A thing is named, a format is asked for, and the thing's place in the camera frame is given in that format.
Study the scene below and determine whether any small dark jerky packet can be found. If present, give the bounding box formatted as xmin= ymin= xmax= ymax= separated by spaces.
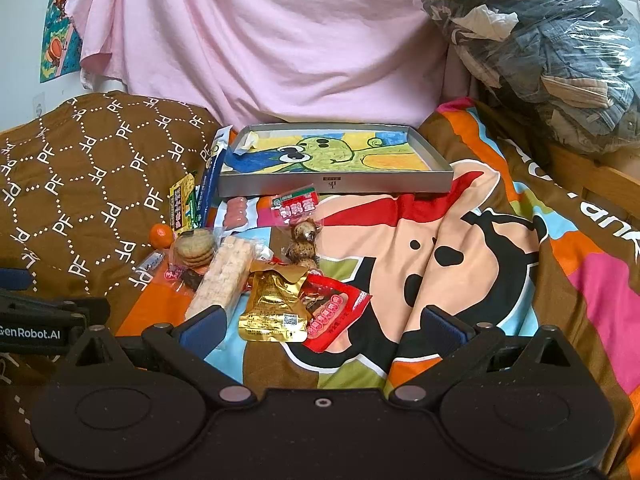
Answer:
xmin=165 ymin=264 xmax=203 ymax=292

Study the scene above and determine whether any beige rice cracker bar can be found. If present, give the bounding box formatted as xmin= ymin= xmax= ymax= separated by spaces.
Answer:
xmin=184 ymin=235 xmax=256 ymax=323

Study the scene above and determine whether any gold foil snack packet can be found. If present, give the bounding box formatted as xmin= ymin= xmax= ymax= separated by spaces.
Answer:
xmin=238 ymin=260 xmax=310 ymax=344

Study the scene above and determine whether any round biscuit packet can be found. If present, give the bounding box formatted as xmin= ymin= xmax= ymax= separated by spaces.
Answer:
xmin=164 ymin=228 xmax=217 ymax=281

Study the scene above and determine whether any orange mandarin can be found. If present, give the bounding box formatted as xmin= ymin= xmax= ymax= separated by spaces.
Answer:
xmin=149 ymin=223 xmax=175 ymax=250

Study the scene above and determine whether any red snack packet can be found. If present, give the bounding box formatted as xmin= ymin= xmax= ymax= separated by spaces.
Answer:
xmin=299 ymin=274 xmax=371 ymax=353

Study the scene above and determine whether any pink sausage packet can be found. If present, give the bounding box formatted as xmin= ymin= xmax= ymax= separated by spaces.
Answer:
xmin=221 ymin=197 xmax=258 ymax=232

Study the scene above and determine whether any yellow green snack packet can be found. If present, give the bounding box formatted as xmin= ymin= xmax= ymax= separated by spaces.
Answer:
xmin=168 ymin=174 xmax=196 ymax=235

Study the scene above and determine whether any quail egg packet red label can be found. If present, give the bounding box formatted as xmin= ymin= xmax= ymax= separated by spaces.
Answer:
xmin=271 ymin=185 xmax=321 ymax=273

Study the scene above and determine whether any blue white tube packet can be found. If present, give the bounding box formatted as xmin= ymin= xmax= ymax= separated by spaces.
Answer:
xmin=196 ymin=126 xmax=232 ymax=228

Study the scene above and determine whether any small white blue packet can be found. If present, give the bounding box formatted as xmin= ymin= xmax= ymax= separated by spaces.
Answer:
xmin=137 ymin=250 xmax=165 ymax=274

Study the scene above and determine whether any colourful cartoon monkey blanket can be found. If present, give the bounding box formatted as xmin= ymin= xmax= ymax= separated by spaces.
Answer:
xmin=115 ymin=96 xmax=640 ymax=480

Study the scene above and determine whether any brown PF patterned pillow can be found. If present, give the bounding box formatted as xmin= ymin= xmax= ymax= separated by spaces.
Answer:
xmin=1 ymin=91 xmax=220 ymax=330

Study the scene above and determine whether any grey tray with drawing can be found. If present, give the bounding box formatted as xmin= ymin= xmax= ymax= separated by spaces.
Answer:
xmin=217 ymin=122 xmax=454 ymax=197

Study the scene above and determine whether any clear bag of clothes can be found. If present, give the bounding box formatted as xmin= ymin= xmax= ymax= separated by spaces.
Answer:
xmin=421 ymin=0 xmax=639 ymax=154

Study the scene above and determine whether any pink bed sheet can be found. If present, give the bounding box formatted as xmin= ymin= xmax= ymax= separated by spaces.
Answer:
xmin=65 ymin=0 xmax=476 ymax=128

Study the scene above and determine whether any white wall socket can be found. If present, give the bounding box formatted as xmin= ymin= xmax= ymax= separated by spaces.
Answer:
xmin=32 ymin=92 xmax=46 ymax=118

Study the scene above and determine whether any wooden bed frame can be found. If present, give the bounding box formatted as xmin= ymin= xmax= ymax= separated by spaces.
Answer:
xmin=546 ymin=141 xmax=639 ymax=219

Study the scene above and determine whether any colourful wall poster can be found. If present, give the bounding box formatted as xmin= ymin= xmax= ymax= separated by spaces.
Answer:
xmin=39 ymin=0 xmax=81 ymax=82

